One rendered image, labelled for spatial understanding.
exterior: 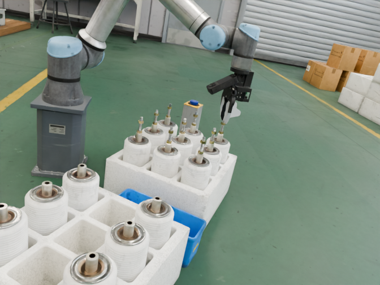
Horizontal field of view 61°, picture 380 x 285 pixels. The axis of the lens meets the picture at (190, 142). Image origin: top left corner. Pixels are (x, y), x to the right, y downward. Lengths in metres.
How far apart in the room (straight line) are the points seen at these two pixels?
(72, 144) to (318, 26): 5.94
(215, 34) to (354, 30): 6.21
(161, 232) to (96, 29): 0.83
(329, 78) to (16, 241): 4.42
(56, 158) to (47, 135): 0.10
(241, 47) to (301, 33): 5.52
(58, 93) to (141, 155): 0.38
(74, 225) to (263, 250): 0.65
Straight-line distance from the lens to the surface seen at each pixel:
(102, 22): 1.33
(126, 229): 0.71
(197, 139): 1.29
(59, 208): 0.83
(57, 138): 1.32
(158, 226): 0.79
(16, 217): 0.78
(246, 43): 1.17
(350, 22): 7.09
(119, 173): 1.16
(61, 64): 1.25
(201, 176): 1.06
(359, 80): 3.99
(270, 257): 1.19
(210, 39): 1.04
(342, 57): 4.80
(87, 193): 0.91
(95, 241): 0.90
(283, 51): 6.58
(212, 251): 1.12
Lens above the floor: 0.73
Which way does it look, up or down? 23 degrees down
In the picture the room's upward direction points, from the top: 11 degrees clockwise
